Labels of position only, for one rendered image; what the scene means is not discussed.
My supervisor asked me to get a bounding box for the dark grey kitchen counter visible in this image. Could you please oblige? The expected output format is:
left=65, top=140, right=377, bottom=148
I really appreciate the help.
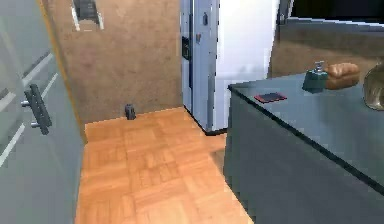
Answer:
left=223, top=71, right=384, bottom=224

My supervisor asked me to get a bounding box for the white fridge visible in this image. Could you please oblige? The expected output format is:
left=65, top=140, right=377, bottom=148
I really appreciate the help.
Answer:
left=179, top=0, right=282, bottom=136

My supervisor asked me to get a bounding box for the small black floor object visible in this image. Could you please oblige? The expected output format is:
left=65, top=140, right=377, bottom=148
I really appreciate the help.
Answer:
left=124, top=103, right=137, bottom=121

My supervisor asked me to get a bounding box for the red-edged black phone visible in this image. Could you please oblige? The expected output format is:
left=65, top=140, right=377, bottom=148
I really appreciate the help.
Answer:
left=254, top=92, right=288, bottom=104

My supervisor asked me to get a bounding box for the teal soap dispenser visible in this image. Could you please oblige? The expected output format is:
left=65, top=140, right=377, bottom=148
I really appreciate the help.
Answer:
left=302, top=60, right=330, bottom=94

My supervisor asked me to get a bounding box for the brown bread loaf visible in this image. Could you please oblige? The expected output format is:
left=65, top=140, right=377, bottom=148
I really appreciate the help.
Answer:
left=324, top=62, right=362, bottom=91

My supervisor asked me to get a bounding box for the grey room door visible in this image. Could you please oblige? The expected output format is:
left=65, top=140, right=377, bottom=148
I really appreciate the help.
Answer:
left=0, top=0, right=88, bottom=224

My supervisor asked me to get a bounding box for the dark window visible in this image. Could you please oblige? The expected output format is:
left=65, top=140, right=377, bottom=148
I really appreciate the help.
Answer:
left=289, top=0, right=384, bottom=22

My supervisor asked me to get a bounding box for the grey metal kettle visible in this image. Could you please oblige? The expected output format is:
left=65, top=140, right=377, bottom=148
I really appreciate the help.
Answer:
left=362, top=59, right=384, bottom=112

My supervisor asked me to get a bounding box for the black door handle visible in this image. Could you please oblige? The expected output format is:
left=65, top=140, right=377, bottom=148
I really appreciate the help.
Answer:
left=20, top=83, right=53, bottom=136

